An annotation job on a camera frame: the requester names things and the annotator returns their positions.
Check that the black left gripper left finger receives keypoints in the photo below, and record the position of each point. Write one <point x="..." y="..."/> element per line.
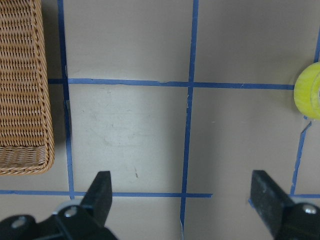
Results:
<point x="91" y="214"/>

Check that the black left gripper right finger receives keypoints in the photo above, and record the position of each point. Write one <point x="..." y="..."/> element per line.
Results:
<point x="285" y="218"/>

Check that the yellow clear tape roll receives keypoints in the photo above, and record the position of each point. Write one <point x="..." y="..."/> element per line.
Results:
<point x="306" y="92"/>

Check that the brown wicker basket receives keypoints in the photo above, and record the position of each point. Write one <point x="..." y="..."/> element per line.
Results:
<point x="26" y="131"/>

